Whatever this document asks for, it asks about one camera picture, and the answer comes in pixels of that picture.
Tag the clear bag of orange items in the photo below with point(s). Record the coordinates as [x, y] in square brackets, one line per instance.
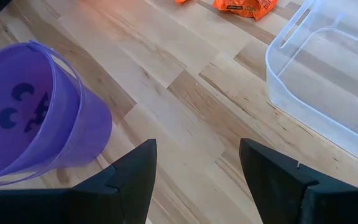
[291, 93]

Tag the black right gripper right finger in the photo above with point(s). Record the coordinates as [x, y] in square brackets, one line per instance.
[306, 205]

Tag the orange Reese's candy packet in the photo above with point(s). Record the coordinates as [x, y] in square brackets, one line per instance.
[180, 1]
[247, 7]

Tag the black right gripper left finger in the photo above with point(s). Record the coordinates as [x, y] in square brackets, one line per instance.
[89, 208]

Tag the purple halloween bucket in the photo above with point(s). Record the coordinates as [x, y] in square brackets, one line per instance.
[57, 109]

